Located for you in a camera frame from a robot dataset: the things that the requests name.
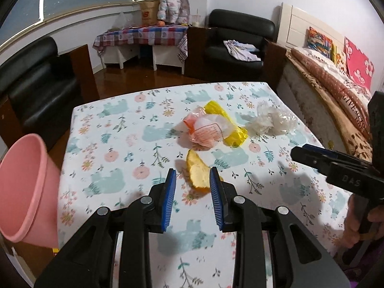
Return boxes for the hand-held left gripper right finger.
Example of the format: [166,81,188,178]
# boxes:
[209,166,351,288]

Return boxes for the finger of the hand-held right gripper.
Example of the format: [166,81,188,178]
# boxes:
[290,146,342,172]
[302,143,374,168]

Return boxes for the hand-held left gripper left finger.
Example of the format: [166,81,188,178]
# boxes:
[34,168,177,288]

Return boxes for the orange peel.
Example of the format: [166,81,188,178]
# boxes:
[186,149,224,193]

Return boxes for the pink plastic bucket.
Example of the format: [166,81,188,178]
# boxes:
[0,134,62,250]

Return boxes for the person's right hand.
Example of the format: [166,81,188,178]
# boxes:
[344,196,384,248]

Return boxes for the bed with pillows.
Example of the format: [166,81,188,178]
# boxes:
[285,49,373,163]

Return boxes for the crumpled clear plastic wrap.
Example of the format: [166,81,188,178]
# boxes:
[247,100,299,136]

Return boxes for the bed mattress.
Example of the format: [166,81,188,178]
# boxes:
[277,63,345,154]

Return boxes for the yellow plastic bag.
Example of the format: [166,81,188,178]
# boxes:
[204,100,249,148]

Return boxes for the pink-white plastic bag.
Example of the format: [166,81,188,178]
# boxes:
[183,106,233,150]

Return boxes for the pink dotted quilt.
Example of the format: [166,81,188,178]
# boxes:
[291,47,374,139]

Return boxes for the person's purple clothing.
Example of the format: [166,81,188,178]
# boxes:
[351,243,384,288]

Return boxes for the yellow pillow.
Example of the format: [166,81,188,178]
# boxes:
[331,46,348,70]

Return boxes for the pink flower print pillow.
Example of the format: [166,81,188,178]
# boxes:
[343,37,375,89]

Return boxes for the colourful patterned pillow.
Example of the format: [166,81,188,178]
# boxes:
[308,26,334,62]

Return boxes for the white wooden headboard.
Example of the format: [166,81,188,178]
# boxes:
[276,2,350,55]

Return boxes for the pale clothes on armchair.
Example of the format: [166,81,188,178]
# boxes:
[223,40,261,62]

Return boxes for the white low cabinet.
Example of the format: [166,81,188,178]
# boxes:
[100,43,185,74]

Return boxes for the black armchair with wooden sides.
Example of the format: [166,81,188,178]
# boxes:
[184,9,288,88]
[0,36,100,145]

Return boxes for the side table with checkered cloth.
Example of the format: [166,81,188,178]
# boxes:
[93,25,189,64]

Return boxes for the clear plastic bag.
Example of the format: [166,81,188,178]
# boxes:
[115,12,132,30]

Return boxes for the brown paper bag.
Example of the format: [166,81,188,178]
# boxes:
[139,0,161,26]

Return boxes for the pale floral padded jacket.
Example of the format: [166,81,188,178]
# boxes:
[157,0,190,24]

